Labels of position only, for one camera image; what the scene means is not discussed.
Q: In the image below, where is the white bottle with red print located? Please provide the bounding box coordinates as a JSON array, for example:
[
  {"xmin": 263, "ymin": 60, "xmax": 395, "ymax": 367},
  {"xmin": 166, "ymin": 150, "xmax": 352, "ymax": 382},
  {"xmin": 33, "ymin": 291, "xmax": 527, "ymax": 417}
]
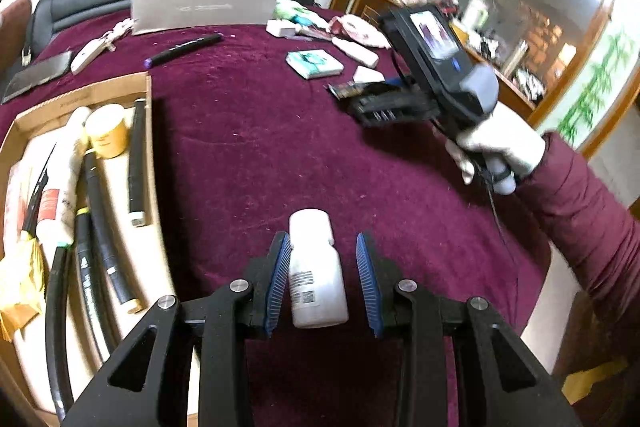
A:
[{"xmin": 35, "ymin": 107, "xmax": 92, "ymax": 248}]

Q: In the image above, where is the green cloth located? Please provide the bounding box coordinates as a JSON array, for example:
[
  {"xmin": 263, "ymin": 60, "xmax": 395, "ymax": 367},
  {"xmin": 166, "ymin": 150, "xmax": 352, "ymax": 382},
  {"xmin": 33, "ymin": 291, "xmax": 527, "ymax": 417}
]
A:
[{"xmin": 274, "ymin": 0, "xmax": 328, "ymax": 30}]

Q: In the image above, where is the person's right forearm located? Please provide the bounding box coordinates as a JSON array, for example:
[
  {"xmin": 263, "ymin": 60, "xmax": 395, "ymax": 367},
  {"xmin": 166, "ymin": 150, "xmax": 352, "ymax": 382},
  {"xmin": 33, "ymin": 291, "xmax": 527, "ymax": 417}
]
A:
[{"xmin": 515, "ymin": 132, "xmax": 640, "ymax": 323}]

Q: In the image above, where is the black marker with grey cap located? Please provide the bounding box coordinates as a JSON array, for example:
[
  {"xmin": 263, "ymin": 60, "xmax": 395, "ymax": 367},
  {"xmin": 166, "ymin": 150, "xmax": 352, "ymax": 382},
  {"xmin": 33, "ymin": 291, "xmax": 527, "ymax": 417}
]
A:
[{"xmin": 127, "ymin": 98, "xmax": 152, "ymax": 228}]

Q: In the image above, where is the white tube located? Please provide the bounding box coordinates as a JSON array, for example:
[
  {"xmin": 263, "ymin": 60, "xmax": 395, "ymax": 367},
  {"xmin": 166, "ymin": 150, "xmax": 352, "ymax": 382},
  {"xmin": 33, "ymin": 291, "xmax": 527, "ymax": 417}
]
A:
[{"xmin": 331, "ymin": 37, "xmax": 380, "ymax": 68}]

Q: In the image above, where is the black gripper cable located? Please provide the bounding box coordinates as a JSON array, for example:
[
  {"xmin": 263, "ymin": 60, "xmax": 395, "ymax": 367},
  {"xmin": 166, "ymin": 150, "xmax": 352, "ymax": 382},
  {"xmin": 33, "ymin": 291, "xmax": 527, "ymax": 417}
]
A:
[{"xmin": 482, "ymin": 167, "xmax": 506, "ymax": 238}]

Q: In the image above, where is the black marker with purple cap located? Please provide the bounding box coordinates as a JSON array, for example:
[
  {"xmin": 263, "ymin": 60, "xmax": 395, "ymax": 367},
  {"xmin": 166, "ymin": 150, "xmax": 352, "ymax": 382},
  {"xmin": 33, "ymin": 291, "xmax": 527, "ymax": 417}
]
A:
[{"xmin": 143, "ymin": 33, "xmax": 224, "ymax": 68}]

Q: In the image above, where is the black packet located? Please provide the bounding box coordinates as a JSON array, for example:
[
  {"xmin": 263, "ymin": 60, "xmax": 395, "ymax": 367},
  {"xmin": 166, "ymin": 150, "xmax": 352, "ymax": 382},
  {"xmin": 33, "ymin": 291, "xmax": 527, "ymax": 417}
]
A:
[{"xmin": 327, "ymin": 81, "xmax": 401, "ymax": 108}]

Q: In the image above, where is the cardboard box tray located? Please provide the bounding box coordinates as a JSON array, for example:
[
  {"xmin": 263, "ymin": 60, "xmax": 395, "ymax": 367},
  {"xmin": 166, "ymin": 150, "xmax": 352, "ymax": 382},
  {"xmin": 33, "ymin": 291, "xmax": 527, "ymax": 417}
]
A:
[{"xmin": 0, "ymin": 72, "xmax": 201, "ymax": 427}]

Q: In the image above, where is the maroon tablecloth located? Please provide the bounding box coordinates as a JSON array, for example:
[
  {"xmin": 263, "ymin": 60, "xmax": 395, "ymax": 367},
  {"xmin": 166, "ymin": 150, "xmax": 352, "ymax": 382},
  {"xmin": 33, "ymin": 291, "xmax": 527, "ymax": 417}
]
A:
[{"xmin": 0, "ymin": 4, "xmax": 551, "ymax": 427}]

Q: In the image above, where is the white cup with green lid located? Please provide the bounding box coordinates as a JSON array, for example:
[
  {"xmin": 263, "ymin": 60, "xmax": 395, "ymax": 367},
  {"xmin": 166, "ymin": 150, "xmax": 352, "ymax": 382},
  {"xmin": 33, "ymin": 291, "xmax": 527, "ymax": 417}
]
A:
[{"xmin": 462, "ymin": 0, "xmax": 493, "ymax": 30}]

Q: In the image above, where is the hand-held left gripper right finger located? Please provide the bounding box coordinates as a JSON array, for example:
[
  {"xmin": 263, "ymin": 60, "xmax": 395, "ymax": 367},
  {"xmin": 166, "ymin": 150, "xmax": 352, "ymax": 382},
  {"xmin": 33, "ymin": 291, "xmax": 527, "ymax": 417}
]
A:
[{"xmin": 356, "ymin": 232, "xmax": 583, "ymax": 427}]

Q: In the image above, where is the bamboo print wall panel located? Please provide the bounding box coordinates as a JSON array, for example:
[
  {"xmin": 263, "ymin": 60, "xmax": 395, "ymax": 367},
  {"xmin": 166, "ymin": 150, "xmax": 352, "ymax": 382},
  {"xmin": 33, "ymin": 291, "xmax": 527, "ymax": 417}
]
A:
[{"xmin": 555, "ymin": 27, "xmax": 640, "ymax": 142}]

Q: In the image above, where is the yellow jar with cream lid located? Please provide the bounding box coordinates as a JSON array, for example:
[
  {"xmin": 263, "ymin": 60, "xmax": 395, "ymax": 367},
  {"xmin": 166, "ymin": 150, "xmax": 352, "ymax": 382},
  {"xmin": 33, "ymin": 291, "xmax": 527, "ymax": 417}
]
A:
[{"xmin": 84, "ymin": 103, "xmax": 130, "ymax": 159}]

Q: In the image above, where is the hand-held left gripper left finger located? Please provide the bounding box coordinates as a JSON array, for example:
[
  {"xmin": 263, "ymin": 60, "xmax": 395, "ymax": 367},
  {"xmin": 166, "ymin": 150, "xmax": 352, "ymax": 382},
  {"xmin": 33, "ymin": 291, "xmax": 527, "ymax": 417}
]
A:
[{"xmin": 62, "ymin": 231, "xmax": 292, "ymax": 427}]

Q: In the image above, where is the white car key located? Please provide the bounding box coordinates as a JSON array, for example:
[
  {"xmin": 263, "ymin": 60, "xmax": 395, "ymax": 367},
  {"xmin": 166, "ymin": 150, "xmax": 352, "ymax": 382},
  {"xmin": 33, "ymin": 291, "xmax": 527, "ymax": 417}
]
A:
[{"xmin": 70, "ymin": 38, "xmax": 108, "ymax": 75}]

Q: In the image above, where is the white charger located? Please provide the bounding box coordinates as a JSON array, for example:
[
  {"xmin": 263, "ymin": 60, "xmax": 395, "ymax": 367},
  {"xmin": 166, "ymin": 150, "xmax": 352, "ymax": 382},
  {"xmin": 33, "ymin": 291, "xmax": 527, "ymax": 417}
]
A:
[{"xmin": 266, "ymin": 19, "xmax": 297, "ymax": 39}]

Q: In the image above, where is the grey rectangular box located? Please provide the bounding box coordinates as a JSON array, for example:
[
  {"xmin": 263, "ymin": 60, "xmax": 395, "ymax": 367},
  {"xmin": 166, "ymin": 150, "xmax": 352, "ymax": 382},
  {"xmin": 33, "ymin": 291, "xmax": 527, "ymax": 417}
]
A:
[{"xmin": 131, "ymin": 0, "xmax": 285, "ymax": 36}]

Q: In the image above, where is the beaded keychain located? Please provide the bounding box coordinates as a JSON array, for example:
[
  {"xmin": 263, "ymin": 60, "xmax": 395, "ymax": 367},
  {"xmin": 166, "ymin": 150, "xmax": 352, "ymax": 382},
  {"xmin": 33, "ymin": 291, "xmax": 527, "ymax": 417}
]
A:
[{"xmin": 102, "ymin": 19, "xmax": 137, "ymax": 45}]

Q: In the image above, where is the small white packet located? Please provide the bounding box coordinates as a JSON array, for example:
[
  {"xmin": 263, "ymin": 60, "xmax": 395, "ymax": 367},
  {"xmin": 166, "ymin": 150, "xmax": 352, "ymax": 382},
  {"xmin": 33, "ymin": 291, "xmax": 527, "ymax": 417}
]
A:
[{"xmin": 352, "ymin": 66, "xmax": 386, "ymax": 84}]

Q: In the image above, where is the black marker with cream caps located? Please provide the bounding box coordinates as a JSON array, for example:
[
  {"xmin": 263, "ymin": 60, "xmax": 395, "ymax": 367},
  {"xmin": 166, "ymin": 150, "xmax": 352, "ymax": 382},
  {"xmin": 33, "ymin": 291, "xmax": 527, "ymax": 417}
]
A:
[{"xmin": 82, "ymin": 150, "xmax": 143, "ymax": 314}]

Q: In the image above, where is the small white pill bottle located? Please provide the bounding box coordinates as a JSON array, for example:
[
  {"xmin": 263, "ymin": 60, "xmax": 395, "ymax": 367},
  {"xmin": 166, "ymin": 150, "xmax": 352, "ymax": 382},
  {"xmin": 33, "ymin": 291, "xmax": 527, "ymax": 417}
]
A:
[{"xmin": 288, "ymin": 209, "xmax": 350, "ymax": 329}]

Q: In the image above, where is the green and white tissue pack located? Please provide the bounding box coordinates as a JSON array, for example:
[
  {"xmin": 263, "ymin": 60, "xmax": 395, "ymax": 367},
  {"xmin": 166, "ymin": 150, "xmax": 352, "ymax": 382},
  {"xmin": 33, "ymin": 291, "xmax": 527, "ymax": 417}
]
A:
[{"xmin": 286, "ymin": 49, "xmax": 345, "ymax": 81}]

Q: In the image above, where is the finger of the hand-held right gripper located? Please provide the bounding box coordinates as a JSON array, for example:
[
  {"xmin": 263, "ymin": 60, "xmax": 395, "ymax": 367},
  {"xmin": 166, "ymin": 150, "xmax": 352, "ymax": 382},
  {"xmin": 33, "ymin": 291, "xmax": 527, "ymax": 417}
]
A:
[{"xmin": 347, "ymin": 92, "xmax": 436, "ymax": 128}]

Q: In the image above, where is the person's right hand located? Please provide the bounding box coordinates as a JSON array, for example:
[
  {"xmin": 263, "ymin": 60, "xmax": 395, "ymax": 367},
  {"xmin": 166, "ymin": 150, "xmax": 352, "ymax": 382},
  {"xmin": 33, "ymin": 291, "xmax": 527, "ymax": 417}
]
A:
[{"xmin": 445, "ymin": 102, "xmax": 547, "ymax": 185}]

